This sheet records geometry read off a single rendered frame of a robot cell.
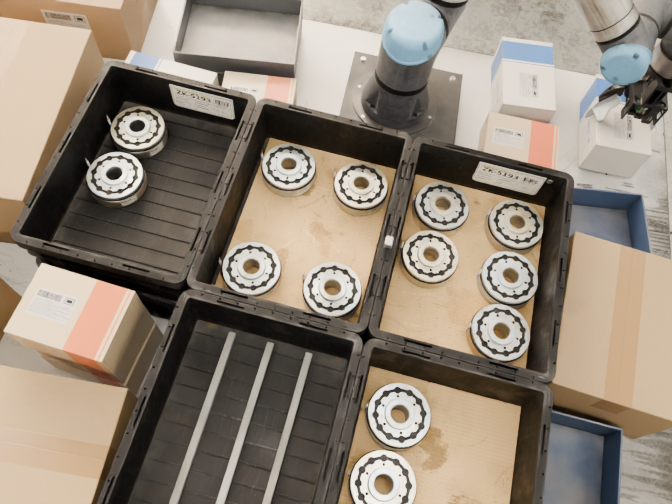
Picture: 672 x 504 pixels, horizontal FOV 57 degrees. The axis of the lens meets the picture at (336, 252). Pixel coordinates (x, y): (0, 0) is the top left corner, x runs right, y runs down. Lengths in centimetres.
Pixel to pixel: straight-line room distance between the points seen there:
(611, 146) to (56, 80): 113
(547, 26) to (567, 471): 203
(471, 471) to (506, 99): 80
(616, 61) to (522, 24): 169
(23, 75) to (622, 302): 119
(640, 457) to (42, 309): 107
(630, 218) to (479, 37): 142
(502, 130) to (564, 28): 151
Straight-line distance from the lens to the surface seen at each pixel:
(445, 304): 112
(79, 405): 106
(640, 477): 131
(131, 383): 116
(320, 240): 114
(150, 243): 116
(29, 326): 105
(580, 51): 282
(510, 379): 101
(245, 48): 151
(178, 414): 105
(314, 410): 104
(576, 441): 127
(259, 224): 115
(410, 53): 125
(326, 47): 159
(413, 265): 110
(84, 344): 101
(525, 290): 114
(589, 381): 113
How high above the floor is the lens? 185
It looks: 64 degrees down
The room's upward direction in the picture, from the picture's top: 8 degrees clockwise
